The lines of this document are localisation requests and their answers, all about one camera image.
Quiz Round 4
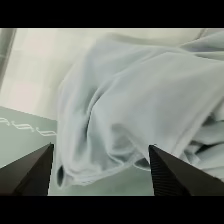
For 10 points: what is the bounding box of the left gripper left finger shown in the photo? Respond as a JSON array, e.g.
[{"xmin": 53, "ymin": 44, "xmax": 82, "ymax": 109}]
[{"xmin": 0, "ymin": 142, "xmax": 55, "ymax": 197}]

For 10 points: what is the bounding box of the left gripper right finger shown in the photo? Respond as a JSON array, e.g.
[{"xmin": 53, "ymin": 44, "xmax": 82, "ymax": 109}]
[{"xmin": 148, "ymin": 144, "xmax": 224, "ymax": 197}]

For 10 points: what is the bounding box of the pale blue shirt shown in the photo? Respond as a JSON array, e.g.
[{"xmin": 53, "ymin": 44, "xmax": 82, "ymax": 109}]
[{"xmin": 55, "ymin": 29, "xmax": 224, "ymax": 188}]

